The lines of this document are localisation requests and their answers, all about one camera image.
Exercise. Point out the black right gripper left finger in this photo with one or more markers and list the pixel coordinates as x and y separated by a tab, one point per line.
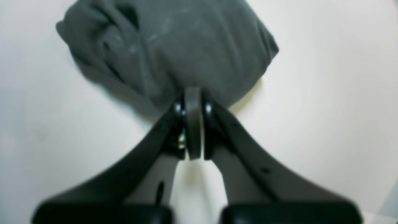
136	189

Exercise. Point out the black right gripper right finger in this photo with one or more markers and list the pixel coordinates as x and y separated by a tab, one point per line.
259	188

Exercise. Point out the dark grey t-shirt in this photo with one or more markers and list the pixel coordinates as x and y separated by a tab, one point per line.
148	51

